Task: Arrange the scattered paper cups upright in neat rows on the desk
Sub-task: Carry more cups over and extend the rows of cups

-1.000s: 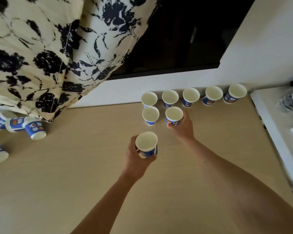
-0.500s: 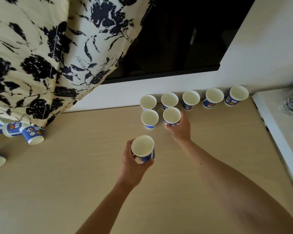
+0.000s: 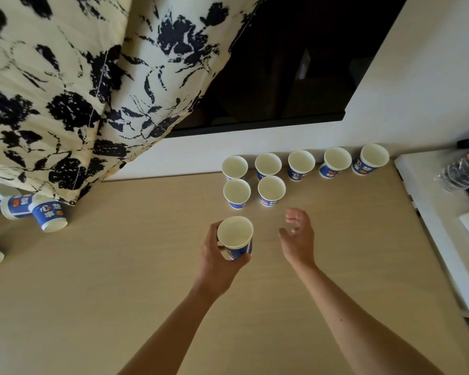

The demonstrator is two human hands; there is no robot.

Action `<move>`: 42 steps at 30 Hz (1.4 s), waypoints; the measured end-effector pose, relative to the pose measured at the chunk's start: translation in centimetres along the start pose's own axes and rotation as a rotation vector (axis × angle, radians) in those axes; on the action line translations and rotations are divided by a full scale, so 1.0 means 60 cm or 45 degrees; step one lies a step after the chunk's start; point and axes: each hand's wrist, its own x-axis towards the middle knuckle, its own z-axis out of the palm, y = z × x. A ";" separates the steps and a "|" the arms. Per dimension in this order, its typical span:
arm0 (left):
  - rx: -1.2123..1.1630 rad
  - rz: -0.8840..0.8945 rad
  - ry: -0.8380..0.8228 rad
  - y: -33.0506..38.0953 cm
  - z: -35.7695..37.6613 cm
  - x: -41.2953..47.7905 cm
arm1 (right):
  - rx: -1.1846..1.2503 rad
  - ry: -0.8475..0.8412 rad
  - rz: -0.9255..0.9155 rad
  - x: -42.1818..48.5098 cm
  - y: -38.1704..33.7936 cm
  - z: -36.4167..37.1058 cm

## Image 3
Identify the person's right hand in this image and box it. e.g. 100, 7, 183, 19
278, 208, 317, 270

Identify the person's left hand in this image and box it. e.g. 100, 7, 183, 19
191, 220, 255, 299

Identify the pile of paper cups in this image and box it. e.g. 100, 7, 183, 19
0, 182, 69, 272

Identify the person's right forearm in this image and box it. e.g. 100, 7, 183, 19
300, 259, 445, 375

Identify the person's left forearm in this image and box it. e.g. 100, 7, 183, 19
117, 283, 220, 375

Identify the white cabinet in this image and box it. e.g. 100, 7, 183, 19
393, 148, 469, 332

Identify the clear water bottle red label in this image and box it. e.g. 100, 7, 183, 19
434, 144, 469, 193

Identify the black television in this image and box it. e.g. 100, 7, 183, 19
166, 0, 410, 138

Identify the cream floral cloth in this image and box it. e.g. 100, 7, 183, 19
0, 0, 268, 206

